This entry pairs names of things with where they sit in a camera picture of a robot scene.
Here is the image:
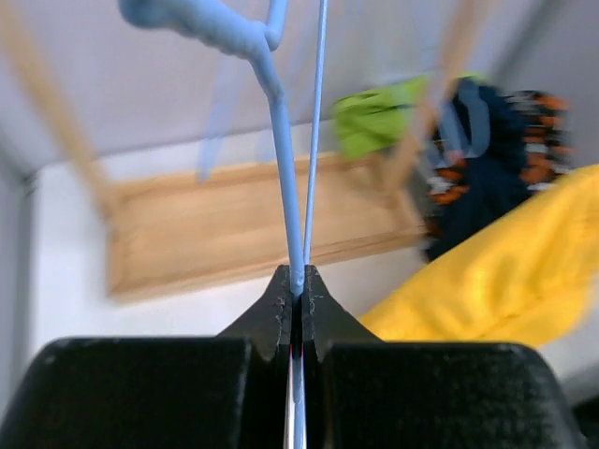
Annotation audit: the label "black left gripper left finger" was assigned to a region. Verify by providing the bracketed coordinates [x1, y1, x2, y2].
[1, 266, 292, 448]

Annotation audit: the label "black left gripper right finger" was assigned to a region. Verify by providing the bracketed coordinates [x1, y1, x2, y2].
[301, 266, 585, 448]

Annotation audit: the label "yellow shorts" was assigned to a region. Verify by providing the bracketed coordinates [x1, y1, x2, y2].
[360, 166, 598, 347]

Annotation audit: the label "navy blue shorts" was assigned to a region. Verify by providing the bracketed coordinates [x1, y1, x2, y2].
[424, 78, 531, 262]

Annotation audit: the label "lime green shorts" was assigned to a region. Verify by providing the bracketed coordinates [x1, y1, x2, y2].
[333, 72, 496, 168]

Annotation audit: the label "camouflage patterned shorts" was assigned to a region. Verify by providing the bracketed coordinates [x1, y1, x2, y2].
[425, 90, 572, 220]

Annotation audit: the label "blue hanger of yellow shorts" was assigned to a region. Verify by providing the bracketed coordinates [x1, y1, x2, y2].
[119, 1, 314, 448]

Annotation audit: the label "blue hanger of navy shorts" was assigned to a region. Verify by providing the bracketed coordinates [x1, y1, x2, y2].
[196, 55, 245, 182]

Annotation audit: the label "wooden clothes rack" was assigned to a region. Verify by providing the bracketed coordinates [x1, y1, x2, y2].
[0, 0, 488, 305]

